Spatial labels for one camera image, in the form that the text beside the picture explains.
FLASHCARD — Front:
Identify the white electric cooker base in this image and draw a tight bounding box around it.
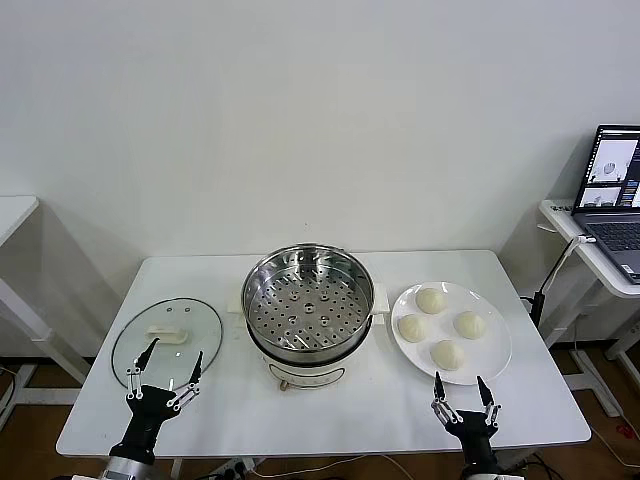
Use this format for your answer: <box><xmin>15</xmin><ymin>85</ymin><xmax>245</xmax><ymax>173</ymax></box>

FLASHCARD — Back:
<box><xmin>228</xmin><ymin>282</ymin><xmax>390</xmax><ymax>392</ymax></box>

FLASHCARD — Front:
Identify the empty white side table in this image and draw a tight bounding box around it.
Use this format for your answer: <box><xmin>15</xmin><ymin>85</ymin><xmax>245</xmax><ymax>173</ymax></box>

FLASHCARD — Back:
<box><xmin>0</xmin><ymin>194</ymin><xmax>91</xmax><ymax>431</ymax></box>

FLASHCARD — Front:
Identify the white usb cable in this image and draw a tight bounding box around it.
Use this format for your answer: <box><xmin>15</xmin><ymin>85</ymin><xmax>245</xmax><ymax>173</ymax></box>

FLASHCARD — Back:
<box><xmin>541</xmin><ymin>233</ymin><xmax>597</xmax><ymax>296</ymax></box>

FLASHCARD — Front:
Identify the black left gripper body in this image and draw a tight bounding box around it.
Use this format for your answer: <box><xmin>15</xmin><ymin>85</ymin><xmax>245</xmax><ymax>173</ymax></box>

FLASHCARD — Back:
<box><xmin>110</xmin><ymin>383</ymin><xmax>179</xmax><ymax>459</ymax></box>

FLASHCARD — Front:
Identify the white side table with laptop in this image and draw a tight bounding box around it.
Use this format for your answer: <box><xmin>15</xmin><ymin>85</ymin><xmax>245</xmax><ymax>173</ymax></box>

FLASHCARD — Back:
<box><xmin>538</xmin><ymin>198</ymin><xmax>640</xmax><ymax>417</ymax></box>

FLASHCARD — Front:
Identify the white power strip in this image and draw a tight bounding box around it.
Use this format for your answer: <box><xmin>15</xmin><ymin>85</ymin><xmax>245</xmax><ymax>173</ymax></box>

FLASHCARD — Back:
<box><xmin>207</xmin><ymin>457</ymin><xmax>256</xmax><ymax>480</ymax></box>

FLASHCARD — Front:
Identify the round glass pot lid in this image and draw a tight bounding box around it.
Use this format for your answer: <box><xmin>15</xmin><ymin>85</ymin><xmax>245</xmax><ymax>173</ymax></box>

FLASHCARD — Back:
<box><xmin>110</xmin><ymin>298</ymin><xmax>224</xmax><ymax>392</ymax></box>

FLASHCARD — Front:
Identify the white steamed baozi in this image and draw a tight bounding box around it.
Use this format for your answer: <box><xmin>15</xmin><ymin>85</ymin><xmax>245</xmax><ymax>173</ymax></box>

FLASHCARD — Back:
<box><xmin>453</xmin><ymin>310</ymin><xmax>488</xmax><ymax>340</ymax></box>
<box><xmin>397</xmin><ymin>313</ymin><xmax>430</xmax><ymax>344</ymax></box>
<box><xmin>415</xmin><ymin>287</ymin><xmax>448</xmax><ymax>315</ymax></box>
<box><xmin>430</xmin><ymin>339</ymin><xmax>465</xmax><ymax>372</ymax></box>

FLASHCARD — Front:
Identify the round white plate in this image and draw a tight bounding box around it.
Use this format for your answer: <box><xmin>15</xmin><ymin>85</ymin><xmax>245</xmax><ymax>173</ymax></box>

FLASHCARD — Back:
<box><xmin>390</xmin><ymin>281</ymin><xmax>514</xmax><ymax>386</ymax></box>

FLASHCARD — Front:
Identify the stainless steel steamer basket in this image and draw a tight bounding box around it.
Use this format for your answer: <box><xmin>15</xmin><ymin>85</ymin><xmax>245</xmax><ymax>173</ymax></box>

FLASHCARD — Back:
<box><xmin>241</xmin><ymin>243</ymin><xmax>375</xmax><ymax>351</ymax></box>

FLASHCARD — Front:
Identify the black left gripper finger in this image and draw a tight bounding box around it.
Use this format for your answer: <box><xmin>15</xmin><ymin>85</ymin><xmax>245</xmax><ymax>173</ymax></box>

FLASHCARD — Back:
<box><xmin>124</xmin><ymin>337</ymin><xmax>161</xmax><ymax>401</ymax></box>
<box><xmin>167</xmin><ymin>349</ymin><xmax>206</xmax><ymax>412</ymax></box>

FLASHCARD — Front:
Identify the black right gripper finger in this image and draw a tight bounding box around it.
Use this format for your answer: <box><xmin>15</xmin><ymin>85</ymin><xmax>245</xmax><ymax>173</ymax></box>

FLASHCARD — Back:
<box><xmin>475</xmin><ymin>375</ymin><xmax>502</xmax><ymax>431</ymax></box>
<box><xmin>430</xmin><ymin>370</ymin><xmax>464</xmax><ymax>426</ymax></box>

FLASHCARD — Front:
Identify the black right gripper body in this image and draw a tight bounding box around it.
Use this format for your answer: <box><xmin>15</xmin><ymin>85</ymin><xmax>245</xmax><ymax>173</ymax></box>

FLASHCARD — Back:
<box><xmin>444</xmin><ymin>408</ymin><xmax>501</xmax><ymax>471</ymax></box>

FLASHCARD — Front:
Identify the grey open laptop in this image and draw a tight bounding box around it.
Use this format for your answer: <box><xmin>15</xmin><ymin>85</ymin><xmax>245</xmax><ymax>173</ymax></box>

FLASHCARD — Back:
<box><xmin>571</xmin><ymin>123</ymin><xmax>640</xmax><ymax>285</ymax></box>

